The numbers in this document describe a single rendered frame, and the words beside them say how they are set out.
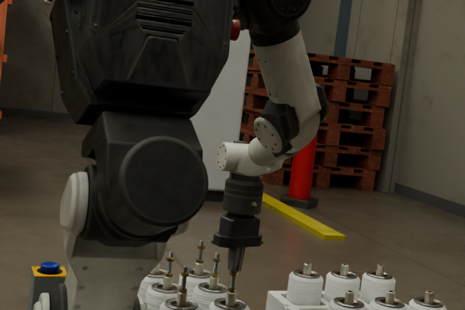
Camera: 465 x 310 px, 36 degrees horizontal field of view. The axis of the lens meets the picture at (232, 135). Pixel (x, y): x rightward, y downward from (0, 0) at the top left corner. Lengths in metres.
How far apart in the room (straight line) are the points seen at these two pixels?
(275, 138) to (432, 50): 4.36
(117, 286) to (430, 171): 4.44
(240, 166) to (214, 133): 2.69
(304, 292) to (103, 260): 0.93
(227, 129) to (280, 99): 3.00
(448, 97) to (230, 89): 1.82
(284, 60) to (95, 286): 0.50
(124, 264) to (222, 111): 3.15
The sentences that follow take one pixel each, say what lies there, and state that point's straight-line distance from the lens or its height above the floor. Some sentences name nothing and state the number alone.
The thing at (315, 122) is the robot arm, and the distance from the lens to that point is 1.37.
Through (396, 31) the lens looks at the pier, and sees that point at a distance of 5.87.
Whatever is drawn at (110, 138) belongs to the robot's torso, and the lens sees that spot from 0.92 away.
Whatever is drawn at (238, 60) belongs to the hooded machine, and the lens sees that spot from 4.27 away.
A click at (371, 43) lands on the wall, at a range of 6.41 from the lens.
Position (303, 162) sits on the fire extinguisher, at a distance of 4.50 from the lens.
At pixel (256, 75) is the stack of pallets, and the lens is 5.86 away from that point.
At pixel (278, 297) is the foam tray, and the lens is 2.02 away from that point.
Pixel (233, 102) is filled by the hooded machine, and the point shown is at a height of 0.62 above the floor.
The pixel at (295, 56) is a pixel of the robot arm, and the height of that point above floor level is 0.82.
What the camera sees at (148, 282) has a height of 0.24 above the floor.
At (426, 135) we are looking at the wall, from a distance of 5.56.
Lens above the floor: 0.77
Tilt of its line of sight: 5 degrees down
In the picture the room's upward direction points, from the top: 7 degrees clockwise
